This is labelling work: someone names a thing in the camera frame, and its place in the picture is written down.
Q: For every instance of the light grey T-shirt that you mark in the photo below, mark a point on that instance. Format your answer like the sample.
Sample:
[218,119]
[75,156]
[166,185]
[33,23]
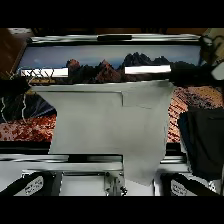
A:
[100,126]

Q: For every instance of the black garment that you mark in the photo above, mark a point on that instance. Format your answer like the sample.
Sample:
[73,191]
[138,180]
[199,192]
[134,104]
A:
[208,143]

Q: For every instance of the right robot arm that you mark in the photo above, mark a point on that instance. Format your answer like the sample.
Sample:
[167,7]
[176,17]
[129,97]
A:
[190,75]

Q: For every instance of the silver frame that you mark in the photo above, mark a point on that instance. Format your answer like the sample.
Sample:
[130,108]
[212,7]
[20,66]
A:
[83,166]

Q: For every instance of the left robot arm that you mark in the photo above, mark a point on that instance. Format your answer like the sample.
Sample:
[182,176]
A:
[12,86]

